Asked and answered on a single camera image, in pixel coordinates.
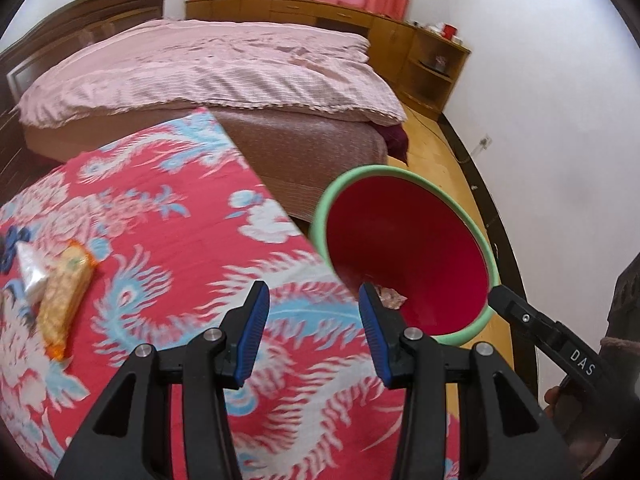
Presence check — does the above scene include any crumpled pink wrapper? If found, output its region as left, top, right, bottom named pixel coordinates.
left=372, top=285, right=408, bottom=309

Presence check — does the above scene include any person's right hand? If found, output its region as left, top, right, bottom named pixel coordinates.
left=544, top=386, right=610, bottom=478

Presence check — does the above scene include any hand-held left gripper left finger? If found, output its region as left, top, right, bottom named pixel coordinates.
left=55, top=281, right=270, bottom=480

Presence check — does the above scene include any white tissue packet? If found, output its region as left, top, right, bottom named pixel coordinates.
left=15, top=242, right=53, bottom=304

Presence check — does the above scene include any bed with brown sheet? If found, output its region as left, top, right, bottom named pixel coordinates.
left=20, top=107, right=397, bottom=223

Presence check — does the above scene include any dark wooden nightstand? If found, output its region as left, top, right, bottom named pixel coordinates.
left=0, top=109, right=26, bottom=186

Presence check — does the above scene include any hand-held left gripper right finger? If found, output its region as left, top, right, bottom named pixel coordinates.
left=359, top=282, right=586, bottom=480

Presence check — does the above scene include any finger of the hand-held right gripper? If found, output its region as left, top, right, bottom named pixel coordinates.
left=487, top=284, right=564, bottom=357

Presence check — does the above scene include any maroon cloth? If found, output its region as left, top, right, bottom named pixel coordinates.
left=380, top=122, right=412, bottom=166

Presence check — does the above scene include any long wooden cabinet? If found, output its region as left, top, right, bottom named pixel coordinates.
left=185, top=0, right=416, bottom=96

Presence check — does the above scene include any orange snack packet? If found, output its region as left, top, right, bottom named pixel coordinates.
left=37, top=240, right=97, bottom=361

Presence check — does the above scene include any red bin with green rim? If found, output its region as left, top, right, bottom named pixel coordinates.
left=307, top=165, right=501, bottom=346

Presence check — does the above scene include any red printed tablecloth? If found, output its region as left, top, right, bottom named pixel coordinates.
left=0, top=106, right=461, bottom=480

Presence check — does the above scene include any wooden corner shelf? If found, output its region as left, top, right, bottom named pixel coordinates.
left=402, top=25, right=472, bottom=121

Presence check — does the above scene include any pink blanket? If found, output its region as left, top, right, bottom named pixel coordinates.
left=17, top=19, right=408, bottom=128

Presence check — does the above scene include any dark wooden headboard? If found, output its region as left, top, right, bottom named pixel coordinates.
left=0, top=0, right=168, bottom=106

